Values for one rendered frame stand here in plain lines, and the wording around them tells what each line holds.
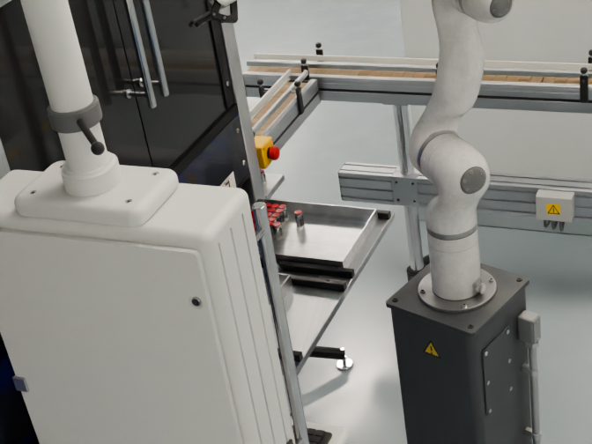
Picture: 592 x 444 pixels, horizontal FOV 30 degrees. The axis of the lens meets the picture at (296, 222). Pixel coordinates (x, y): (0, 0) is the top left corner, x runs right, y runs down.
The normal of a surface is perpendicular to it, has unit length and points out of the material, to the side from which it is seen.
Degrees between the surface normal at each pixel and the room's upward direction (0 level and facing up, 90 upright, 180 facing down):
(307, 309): 0
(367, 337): 0
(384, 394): 0
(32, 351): 90
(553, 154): 90
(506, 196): 90
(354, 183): 90
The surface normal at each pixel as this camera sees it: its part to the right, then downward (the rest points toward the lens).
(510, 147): -0.39, 0.52
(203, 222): -0.14, -0.85
